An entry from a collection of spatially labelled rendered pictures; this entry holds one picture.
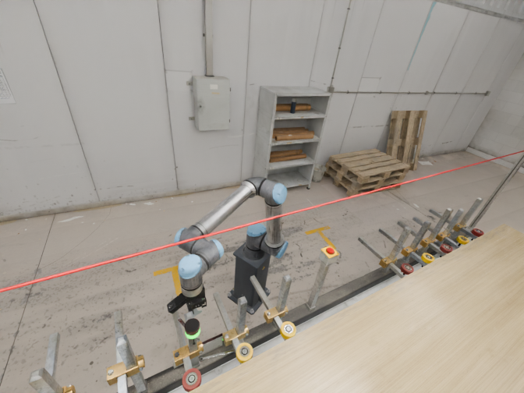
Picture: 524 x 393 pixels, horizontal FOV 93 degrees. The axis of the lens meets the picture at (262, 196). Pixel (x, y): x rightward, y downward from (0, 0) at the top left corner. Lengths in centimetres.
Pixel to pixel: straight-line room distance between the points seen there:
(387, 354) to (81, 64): 344
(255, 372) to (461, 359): 104
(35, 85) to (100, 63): 64
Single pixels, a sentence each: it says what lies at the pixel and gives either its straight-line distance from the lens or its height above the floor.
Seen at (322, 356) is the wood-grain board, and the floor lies 90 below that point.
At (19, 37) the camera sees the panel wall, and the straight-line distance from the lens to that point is 338.
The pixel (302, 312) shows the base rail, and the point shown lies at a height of 70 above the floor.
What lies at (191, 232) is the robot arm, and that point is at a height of 137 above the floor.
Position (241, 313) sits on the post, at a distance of 134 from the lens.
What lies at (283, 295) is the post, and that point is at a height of 101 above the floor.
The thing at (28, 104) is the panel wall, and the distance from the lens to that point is 350.
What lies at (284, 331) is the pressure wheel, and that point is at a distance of 144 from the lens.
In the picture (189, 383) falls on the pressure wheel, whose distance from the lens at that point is 135.
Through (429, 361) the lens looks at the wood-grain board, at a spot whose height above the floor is 90.
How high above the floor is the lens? 217
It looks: 34 degrees down
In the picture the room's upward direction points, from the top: 7 degrees clockwise
